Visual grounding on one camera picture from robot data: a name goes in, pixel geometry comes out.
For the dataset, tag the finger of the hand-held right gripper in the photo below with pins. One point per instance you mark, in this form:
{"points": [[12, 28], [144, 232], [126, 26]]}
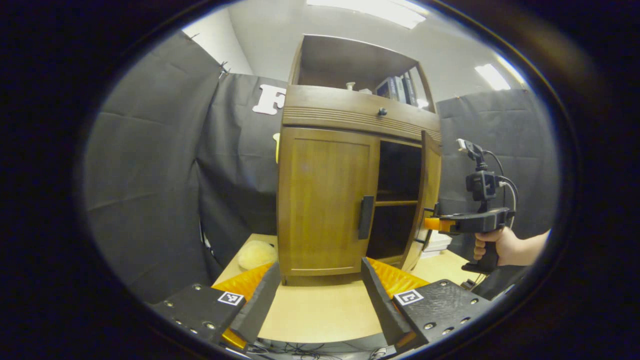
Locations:
{"points": [[432, 224]]}

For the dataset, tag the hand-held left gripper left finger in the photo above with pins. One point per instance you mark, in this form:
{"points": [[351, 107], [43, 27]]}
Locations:
{"points": [[260, 305]]}

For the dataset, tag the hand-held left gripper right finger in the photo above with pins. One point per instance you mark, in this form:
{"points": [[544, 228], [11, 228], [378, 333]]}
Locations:
{"points": [[382, 305]]}

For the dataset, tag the wooden shoe cabinet door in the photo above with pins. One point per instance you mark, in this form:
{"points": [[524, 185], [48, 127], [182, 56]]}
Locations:
{"points": [[320, 200], [430, 175]]}

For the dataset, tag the wooden double-door shoe cabinet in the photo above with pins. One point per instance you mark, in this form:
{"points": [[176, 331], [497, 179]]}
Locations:
{"points": [[325, 107]]}

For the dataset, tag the wooden cabinet drawer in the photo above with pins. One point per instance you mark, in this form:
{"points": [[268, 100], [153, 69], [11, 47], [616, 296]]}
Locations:
{"points": [[330, 107]]}

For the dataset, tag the wooden inner shelf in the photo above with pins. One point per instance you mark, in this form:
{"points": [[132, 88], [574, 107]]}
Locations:
{"points": [[395, 203]]}

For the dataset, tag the round bright lamp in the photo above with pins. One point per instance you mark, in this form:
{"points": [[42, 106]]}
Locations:
{"points": [[422, 103]]}

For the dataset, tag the pale upright book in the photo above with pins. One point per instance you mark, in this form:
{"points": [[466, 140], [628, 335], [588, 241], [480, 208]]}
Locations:
{"points": [[400, 89]]}

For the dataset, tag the blue upright book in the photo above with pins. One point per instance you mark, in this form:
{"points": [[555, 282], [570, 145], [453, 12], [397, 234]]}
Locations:
{"points": [[385, 89]]}

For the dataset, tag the small ceiling light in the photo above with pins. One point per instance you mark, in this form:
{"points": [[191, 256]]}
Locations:
{"points": [[492, 76]]}

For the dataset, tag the black backdrop cloth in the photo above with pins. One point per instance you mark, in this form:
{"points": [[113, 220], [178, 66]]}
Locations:
{"points": [[150, 175]]}

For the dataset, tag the long ceiling light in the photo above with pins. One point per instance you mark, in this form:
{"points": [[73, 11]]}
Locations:
{"points": [[370, 10]]}

